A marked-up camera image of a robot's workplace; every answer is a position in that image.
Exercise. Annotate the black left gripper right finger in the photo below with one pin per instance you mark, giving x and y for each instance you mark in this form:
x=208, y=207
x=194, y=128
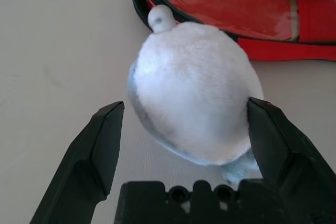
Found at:
x=288, y=155

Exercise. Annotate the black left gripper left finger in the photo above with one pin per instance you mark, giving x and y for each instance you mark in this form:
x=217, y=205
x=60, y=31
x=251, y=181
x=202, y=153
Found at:
x=86, y=161

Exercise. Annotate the red and black paddle case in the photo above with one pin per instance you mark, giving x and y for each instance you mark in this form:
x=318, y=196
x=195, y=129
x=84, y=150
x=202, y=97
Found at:
x=315, y=22

